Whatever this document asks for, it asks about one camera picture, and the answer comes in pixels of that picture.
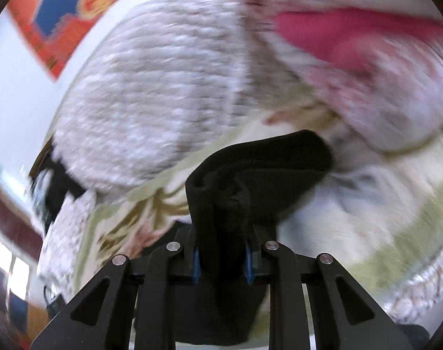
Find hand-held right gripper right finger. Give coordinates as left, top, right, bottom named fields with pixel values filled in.
left=243, top=224, right=414, bottom=350

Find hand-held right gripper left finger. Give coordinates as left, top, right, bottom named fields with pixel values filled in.
left=30, top=226, right=201, bottom=350

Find black pants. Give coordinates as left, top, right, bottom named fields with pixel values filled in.
left=185, top=129, right=333, bottom=347

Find cream patterned fleece blanket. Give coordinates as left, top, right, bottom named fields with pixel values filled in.
left=70, top=76, right=443, bottom=323

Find black garment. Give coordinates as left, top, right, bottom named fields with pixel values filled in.
left=29, top=135, right=88, bottom=228

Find white grey quilted bedspread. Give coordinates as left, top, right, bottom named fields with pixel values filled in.
left=37, top=0, right=317, bottom=296

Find person's dark clothing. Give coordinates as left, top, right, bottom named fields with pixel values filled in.
left=391, top=321, right=433, bottom=350

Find pink floral comforter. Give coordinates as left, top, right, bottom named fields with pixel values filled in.
left=240, top=0, right=443, bottom=154

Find pink pillow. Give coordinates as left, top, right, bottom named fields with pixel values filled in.
left=275, top=6, right=443, bottom=78

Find red and blue wall poster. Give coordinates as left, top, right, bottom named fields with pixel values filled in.
left=6, top=0, right=136, bottom=81

